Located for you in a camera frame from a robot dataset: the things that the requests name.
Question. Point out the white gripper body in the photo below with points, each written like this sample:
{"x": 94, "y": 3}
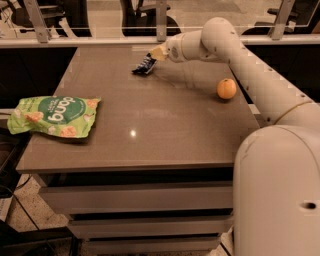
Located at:
{"x": 174, "y": 50}

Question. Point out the grey drawer cabinet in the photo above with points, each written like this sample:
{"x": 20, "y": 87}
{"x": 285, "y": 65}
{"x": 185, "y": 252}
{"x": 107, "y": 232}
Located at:
{"x": 155, "y": 173}

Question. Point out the blue rxbar blueberry wrapper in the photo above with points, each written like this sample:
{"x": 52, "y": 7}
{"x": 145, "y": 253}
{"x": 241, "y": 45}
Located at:
{"x": 146, "y": 66}

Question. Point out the orange fruit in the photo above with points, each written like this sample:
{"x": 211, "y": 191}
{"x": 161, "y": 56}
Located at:
{"x": 226, "y": 89}

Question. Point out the green rice chip bag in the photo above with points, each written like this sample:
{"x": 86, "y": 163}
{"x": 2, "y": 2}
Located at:
{"x": 59, "y": 116}

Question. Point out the black office chair left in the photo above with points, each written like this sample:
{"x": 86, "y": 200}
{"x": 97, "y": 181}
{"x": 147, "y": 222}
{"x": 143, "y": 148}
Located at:
{"x": 53, "y": 11}

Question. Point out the black office chair centre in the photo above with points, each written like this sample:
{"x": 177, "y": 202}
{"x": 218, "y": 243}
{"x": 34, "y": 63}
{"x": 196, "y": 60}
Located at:
{"x": 139, "y": 21}

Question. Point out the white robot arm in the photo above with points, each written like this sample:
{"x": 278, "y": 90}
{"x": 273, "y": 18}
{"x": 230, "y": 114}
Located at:
{"x": 276, "y": 180}

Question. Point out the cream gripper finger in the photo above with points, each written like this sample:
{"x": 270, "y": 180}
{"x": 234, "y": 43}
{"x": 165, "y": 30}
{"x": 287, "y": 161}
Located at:
{"x": 159, "y": 53}

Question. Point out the black office chair right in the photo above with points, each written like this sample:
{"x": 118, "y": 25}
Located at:
{"x": 292, "y": 17}

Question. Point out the black office chair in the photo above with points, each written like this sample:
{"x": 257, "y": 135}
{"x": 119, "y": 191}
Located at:
{"x": 53, "y": 11}
{"x": 292, "y": 17}
{"x": 139, "y": 21}

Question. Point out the metal glass railing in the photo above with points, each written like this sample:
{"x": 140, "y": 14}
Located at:
{"x": 105, "y": 18}

